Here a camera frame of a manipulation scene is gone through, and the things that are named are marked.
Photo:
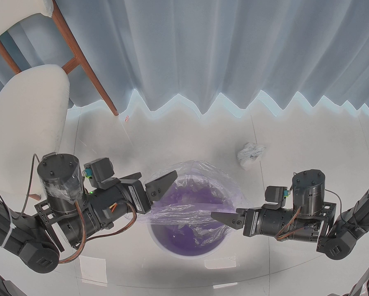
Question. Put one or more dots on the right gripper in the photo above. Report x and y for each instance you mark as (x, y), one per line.
(271, 223)

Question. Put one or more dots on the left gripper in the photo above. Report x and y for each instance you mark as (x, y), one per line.
(116, 202)

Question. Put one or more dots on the purple plastic bag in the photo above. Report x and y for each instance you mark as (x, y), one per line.
(196, 202)

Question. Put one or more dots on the white printed wrapper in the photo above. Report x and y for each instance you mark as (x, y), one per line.
(250, 156)

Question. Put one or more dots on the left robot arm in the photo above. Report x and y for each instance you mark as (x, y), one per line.
(14, 227)

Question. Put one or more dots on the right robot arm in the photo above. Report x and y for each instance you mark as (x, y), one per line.
(311, 193)

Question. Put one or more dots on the white trash bin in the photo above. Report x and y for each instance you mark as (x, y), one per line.
(159, 242)

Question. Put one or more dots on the small red scrap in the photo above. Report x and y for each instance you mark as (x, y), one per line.
(126, 118)

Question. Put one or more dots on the white cushioned wooden chair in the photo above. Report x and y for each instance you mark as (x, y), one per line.
(24, 119)

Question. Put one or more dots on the pale blue curtain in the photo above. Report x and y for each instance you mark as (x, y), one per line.
(203, 42)

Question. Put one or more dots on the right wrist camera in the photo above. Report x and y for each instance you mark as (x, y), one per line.
(274, 196)

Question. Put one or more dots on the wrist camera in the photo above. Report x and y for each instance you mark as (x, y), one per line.
(274, 196)
(101, 171)

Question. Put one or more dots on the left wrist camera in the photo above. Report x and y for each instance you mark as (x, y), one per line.
(101, 171)

